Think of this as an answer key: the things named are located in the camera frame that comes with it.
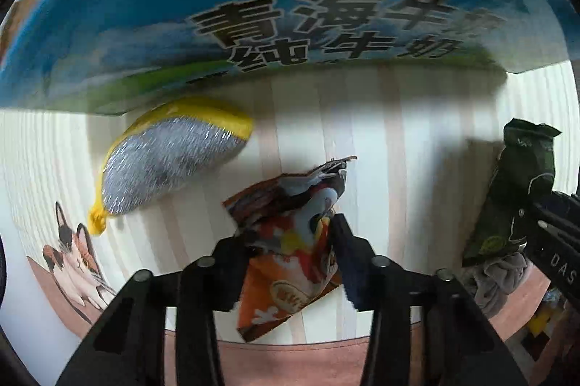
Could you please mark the green wipes pack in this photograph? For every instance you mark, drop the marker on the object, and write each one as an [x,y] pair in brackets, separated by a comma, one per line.
[525,172]

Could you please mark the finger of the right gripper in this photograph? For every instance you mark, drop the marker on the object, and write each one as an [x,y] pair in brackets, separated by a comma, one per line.
[566,206]
[539,225]

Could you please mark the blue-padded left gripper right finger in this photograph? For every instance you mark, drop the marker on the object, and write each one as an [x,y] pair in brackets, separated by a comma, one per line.
[460,346]

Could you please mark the grey sock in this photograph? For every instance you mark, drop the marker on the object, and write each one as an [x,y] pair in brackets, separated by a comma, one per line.
[492,282]

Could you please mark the orange panda snack bag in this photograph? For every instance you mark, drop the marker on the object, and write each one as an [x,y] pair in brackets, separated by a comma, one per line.
[287,219]

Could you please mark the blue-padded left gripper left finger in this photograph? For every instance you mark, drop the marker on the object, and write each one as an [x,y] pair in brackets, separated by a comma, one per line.
[126,345]

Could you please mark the yellow silver scrub sponge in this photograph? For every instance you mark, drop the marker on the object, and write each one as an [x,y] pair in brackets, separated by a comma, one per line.
[163,150]

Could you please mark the open cardboard milk box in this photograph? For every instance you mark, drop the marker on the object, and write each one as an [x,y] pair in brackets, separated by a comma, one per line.
[110,56]

